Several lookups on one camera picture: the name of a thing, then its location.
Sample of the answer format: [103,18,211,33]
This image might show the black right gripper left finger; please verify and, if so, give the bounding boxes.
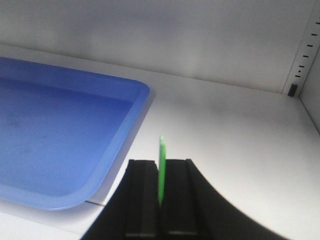
[82,159,158,240]

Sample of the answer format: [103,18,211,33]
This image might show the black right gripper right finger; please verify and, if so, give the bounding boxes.
[161,159,282,240]

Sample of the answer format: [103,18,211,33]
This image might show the green plastic spoon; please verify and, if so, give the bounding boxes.
[158,135,167,206]

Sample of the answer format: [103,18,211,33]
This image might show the blue plastic tray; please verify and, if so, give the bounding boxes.
[0,57,150,211]

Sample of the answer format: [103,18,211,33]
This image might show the slotted white shelf rail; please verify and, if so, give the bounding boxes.
[282,0,320,97]

